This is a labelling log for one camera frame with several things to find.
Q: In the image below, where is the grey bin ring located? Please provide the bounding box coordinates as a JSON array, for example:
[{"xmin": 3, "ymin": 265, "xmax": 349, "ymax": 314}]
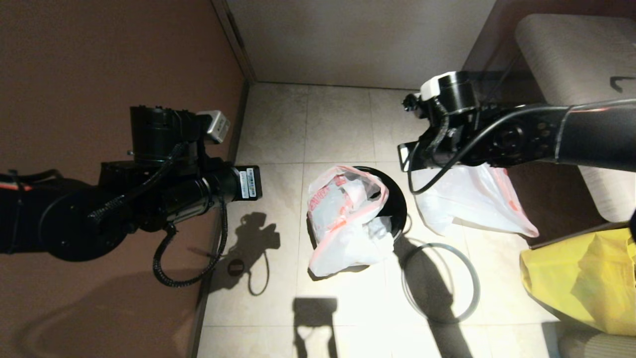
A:
[{"xmin": 400, "ymin": 243, "xmax": 481, "ymax": 325}]

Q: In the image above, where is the black trash bin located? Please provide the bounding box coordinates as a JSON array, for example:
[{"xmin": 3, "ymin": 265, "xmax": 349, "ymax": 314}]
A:
[{"xmin": 306, "ymin": 167, "xmax": 408, "ymax": 245}]

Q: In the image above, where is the yellow plastic bag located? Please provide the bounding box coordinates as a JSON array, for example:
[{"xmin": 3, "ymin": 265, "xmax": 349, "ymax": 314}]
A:
[{"xmin": 519, "ymin": 228, "xmax": 636, "ymax": 336}]

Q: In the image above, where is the white door panel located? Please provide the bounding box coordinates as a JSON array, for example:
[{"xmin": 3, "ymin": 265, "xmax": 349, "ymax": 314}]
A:
[{"xmin": 226, "ymin": 0, "xmax": 497, "ymax": 91}]

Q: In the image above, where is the beige wood-grain table top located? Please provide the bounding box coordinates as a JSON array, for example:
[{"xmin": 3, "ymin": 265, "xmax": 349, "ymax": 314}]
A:
[{"xmin": 515, "ymin": 14, "xmax": 636, "ymax": 223}]

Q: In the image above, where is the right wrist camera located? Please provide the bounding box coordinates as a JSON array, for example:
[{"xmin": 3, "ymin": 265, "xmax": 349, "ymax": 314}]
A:
[{"xmin": 401, "ymin": 93, "xmax": 424, "ymax": 118}]

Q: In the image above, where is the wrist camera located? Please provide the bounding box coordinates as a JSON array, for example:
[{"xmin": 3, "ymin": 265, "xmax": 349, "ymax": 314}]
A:
[
  {"xmin": 198, "ymin": 110, "xmax": 231, "ymax": 145},
  {"xmin": 401, "ymin": 93, "xmax": 424, "ymax": 118}
]

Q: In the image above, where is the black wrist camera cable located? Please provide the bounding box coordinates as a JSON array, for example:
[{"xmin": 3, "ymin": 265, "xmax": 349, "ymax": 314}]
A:
[{"xmin": 406, "ymin": 103, "xmax": 569, "ymax": 195}]

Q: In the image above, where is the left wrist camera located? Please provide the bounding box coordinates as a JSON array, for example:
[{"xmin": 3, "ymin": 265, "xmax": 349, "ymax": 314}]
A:
[{"xmin": 198, "ymin": 110, "xmax": 231, "ymax": 145}]

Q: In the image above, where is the black metal table frame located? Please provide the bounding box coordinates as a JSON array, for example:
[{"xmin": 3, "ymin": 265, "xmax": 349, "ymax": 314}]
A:
[{"xmin": 465, "ymin": 52, "xmax": 522, "ymax": 107}]

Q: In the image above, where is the braided left wrist cable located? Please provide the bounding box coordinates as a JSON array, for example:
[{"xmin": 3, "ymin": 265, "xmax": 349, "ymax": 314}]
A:
[{"xmin": 88, "ymin": 143, "xmax": 229, "ymax": 288}]

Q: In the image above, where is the dark door frame post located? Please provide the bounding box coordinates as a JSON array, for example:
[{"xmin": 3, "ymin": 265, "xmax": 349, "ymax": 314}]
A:
[{"xmin": 213, "ymin": 0, "xmax": 257, "ymax": 85}]

